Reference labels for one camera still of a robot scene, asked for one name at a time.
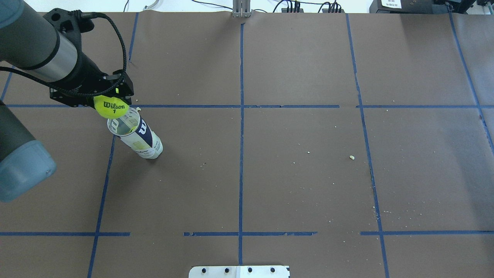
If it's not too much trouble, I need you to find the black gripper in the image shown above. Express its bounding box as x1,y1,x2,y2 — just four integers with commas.
49,53,134,107

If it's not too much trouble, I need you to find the yellow tennis ball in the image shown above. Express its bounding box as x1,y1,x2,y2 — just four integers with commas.
93,95,129,119

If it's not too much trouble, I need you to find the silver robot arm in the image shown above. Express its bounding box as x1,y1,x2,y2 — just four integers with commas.
0,0,134,203

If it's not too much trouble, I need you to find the tennis ball can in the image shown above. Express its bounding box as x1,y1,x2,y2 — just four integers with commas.
107,108,163,159

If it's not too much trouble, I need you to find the black computer box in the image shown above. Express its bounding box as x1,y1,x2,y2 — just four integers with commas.
369,0,450,14

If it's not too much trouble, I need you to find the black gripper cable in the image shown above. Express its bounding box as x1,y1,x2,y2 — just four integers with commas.
0,12,128,97

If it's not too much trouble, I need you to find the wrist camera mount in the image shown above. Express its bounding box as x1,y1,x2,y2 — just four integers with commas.
42,8,94,45

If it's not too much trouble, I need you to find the aluminium frame post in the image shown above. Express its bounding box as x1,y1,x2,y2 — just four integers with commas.
232,0,252,18

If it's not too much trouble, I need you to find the white pedestal column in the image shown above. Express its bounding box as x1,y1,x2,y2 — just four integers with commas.
188,265,291,278

